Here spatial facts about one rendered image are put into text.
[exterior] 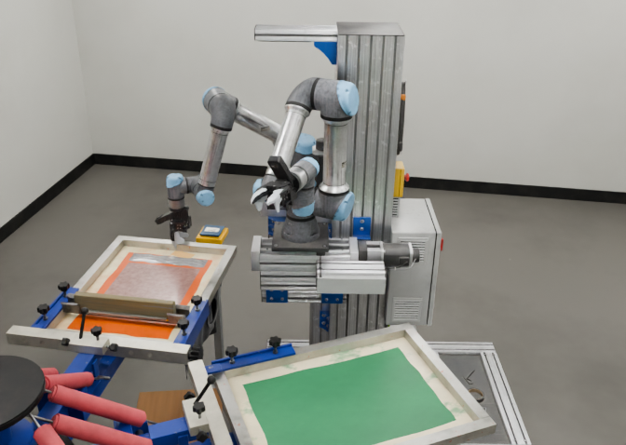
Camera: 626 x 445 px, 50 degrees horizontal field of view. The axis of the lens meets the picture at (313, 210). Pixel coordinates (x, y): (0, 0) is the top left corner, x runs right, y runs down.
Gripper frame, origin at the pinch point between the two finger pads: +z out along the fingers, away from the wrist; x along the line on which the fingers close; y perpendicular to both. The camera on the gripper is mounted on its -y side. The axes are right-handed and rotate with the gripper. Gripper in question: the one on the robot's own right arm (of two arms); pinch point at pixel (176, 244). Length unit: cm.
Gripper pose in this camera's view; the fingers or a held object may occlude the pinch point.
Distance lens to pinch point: 323.9
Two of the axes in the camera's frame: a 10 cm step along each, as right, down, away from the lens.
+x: 1.5, -4.3, 8.9
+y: 9.9, 0.8, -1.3
